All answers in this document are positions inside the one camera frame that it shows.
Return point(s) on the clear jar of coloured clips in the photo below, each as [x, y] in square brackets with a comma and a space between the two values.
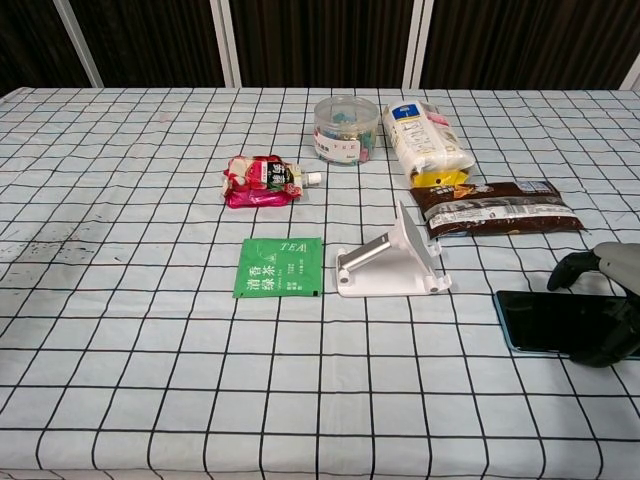
[345, 135]

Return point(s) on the red spouted drink pouch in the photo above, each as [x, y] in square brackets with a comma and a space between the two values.
[260, 182]

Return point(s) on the brown snack package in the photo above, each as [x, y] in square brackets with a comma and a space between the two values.
[495, 210]

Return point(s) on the black smartphone with blue edge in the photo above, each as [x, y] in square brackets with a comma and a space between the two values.
[545, 320]

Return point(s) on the right black grey robot hand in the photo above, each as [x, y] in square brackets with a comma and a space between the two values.
[620, 265]

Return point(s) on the green tea sachet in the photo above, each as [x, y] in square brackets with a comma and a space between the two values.
[277, 270]

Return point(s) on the white partition post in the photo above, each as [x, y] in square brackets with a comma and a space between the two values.
[226, 45]
[79, 45]
[634, 75]
[418, 45]

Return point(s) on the blue checkered tablecloth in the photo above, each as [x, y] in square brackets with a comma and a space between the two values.
[150, 350]

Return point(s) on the white snack package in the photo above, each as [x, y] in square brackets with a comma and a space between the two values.
[425, 142]

